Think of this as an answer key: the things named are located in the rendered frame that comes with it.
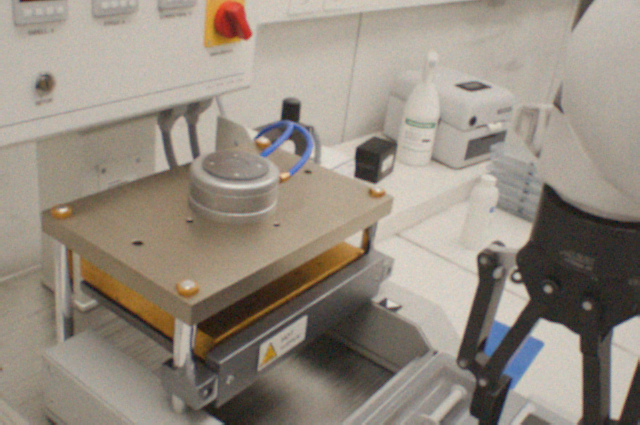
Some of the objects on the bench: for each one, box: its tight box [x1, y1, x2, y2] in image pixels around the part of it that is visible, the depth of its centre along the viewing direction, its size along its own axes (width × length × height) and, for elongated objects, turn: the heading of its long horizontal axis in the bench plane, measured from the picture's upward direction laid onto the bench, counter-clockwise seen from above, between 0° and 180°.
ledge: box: [329, 131, 493, 248], centre depth 152 cm, size 30×84×4 cm, turn 124°
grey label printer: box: [384, 66, 515, 168], centre depth 169 cm, size 25×20×17 cm
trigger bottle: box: [396, 51, 440, 166], centre depth 158 cm, size 9×8×25 cm
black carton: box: [353, 136, 398, 184], centre depth 151 cm, size 6×9×7 cm
